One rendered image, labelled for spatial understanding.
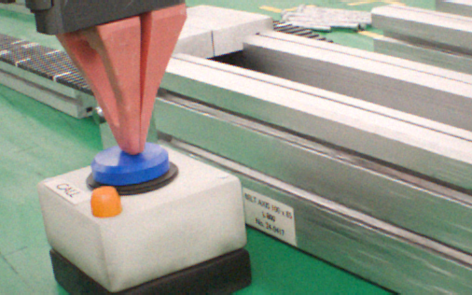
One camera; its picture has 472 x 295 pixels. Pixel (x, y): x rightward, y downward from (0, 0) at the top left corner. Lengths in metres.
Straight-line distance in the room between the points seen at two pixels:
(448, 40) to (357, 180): 0.22
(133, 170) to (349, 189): 0.10
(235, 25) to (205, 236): 0.22
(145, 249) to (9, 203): 0.22
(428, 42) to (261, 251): 0.24
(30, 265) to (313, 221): 0.17
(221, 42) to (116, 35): 0.22
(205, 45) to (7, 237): 0.18
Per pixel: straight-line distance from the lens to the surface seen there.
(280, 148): 0.52
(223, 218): 0.47
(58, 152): 0.75
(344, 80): 0.58
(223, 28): 0.65
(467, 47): 0.66
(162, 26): 0.44
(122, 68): 0.44
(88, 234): 0.46
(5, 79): 1.00
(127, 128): 0.47
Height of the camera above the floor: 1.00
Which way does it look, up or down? 19 degrees down
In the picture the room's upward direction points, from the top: 6 degrees counter-clockwise
